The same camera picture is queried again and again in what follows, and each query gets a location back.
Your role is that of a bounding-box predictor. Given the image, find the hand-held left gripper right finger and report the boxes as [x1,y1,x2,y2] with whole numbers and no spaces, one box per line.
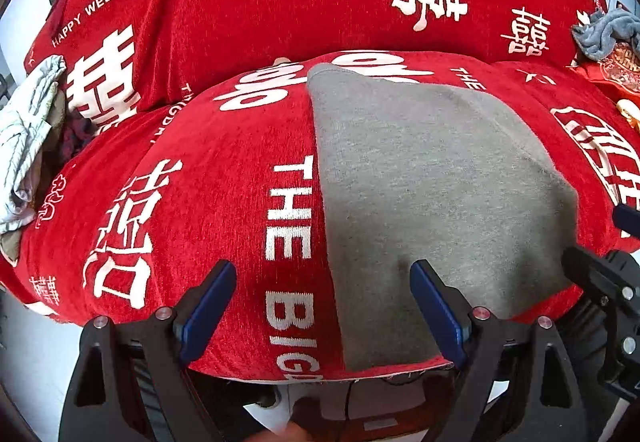
[409,259,588,442]

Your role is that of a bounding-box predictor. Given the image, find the red printed sofa cover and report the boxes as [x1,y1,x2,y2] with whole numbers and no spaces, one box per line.
[0,0,640,384]

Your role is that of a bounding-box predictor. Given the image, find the dark patterned cloth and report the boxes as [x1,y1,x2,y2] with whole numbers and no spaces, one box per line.
[59,109,99,163]

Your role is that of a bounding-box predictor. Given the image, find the red embroidered cushion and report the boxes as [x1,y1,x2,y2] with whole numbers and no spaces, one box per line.
[567,42,640,98]

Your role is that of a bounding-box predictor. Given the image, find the pale yellow object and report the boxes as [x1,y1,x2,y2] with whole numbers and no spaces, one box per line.
[616,98,640,129]

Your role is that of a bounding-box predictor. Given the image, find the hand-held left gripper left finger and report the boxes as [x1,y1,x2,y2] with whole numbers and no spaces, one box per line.
[65,259,238,442]

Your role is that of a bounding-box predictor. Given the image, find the white striped cloth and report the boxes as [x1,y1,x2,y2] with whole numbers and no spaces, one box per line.
[0,54,68,235]

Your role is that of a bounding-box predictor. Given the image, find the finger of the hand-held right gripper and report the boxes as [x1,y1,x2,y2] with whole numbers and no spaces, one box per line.
[561,246,619,303]
[612,203,640,239]

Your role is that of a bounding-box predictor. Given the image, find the grey sweater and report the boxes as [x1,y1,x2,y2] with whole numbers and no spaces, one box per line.
[306,63,582,373]

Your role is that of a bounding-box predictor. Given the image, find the blue-grey towel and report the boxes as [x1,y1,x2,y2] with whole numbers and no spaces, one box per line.
[571,8,640,62]

